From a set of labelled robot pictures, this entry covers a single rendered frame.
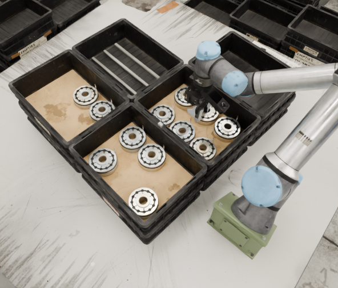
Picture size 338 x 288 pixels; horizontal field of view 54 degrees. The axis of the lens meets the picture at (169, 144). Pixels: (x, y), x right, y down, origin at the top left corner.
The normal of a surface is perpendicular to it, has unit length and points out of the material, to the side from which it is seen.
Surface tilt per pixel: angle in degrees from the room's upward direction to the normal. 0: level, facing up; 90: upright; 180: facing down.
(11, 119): 0
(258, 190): 52
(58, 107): 0
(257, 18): 0
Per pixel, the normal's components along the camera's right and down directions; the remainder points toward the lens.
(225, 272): 0.02, -0.53
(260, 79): -0.53, -0.10
